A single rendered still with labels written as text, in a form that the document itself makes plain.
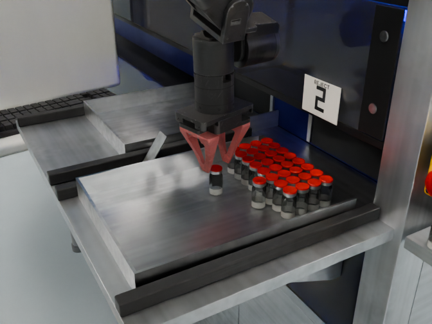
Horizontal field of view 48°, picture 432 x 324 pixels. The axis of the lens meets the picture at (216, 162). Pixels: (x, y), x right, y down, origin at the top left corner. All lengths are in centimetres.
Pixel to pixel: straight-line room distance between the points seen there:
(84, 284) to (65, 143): 108
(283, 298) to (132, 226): 46
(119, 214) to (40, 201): 185
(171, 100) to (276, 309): 54
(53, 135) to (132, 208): 34
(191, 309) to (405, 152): 35
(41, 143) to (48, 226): 139
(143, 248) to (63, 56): 89
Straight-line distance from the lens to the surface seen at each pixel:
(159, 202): 76
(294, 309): 105
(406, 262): 79
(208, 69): 67
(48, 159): 94
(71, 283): 202
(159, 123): 105
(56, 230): 234
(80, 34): 147
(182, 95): 120
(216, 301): 59
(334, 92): 77
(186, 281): 59
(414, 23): 66
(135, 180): 82
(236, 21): 63
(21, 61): 142
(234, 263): 61
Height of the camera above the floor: 128
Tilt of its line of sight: 27 degrees down
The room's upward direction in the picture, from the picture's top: straight up
